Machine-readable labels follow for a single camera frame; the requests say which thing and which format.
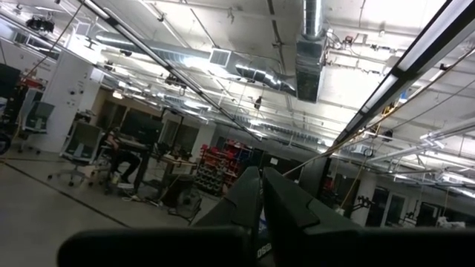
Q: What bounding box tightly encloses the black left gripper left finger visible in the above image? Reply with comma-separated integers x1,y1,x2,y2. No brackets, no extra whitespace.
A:
192,165,262,238

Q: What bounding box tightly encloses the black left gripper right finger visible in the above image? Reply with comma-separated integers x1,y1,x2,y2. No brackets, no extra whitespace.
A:
262,166,364,267

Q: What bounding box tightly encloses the red parts bin shelf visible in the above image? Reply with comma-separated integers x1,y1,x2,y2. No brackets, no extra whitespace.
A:
194,139,253,196

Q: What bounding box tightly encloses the black panel on stand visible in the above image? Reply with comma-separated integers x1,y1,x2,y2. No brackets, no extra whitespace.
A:
298,155,331,200

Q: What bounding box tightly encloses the black floor fan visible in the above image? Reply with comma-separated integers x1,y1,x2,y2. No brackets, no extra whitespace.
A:
166,185,203,225

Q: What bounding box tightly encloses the wooden desk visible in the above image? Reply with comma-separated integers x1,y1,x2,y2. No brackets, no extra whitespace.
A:
111,136,197,201

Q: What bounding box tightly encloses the black computer monitor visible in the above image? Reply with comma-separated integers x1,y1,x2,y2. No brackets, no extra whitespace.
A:
120,107,164,145

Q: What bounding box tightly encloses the person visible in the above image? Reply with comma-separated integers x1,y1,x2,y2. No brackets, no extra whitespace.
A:
105,125,142,185

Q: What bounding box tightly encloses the grey office chair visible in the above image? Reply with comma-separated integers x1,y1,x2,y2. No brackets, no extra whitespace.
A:
47,120,103,186
18,99,56,155

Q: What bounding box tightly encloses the long ceiling light fixture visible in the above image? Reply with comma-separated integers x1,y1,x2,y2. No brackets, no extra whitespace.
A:
333,0,475,148
79,0,261,142

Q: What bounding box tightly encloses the round silver ceiling duct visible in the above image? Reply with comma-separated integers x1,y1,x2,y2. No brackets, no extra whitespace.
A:
94,31,298,97

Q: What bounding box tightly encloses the rectangular metal ceiling duct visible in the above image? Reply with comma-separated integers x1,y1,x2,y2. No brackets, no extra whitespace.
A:
295,0,330,103

